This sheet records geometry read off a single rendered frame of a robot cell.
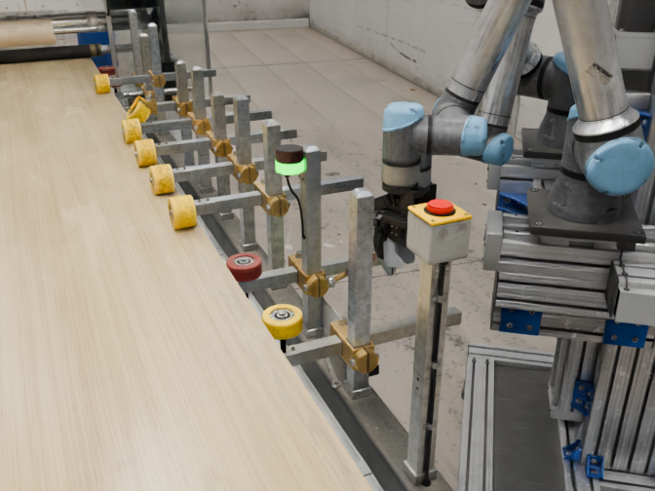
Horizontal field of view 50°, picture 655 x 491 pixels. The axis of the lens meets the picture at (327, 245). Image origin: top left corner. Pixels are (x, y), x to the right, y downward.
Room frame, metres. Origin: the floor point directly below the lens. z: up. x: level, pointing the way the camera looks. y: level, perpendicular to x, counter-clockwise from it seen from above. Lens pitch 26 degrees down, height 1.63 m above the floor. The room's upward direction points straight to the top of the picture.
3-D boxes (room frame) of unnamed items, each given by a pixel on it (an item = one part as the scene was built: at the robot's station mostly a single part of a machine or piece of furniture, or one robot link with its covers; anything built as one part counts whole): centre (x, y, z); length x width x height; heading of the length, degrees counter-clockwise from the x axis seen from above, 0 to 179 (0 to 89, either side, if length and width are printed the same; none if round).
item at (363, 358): (1.21, -0.05, 0.80); 0.13 x 0.06 x 0.05; 23
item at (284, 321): (1.17, 0.09, 0.85); 0.08 x 0.08 x 0.11
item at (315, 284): (1.44, 0.05, 0.85); 0.13 x 0.06 x 0.05; 23
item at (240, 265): (1.40, 0.19, 0.85); 0.08 x 0.08 x 0.11
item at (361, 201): (1.19, -0.06, 0.92); 0.03 x 0.03 x 0.48; 23
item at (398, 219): (1.28, -0.15, 1.08); 0.09 x 0.08 x 0.12; 44
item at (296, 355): (1.25, -0.09, 0.80); 0.43 x 0.03 x 0.04; 113
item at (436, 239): (0.95, -0.17, 1.18); 0.07 x 0.07 x 0.08; 23
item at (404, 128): (1.29, -0.15, 1.24); 0.09 x 0.08 x 0.11; 84
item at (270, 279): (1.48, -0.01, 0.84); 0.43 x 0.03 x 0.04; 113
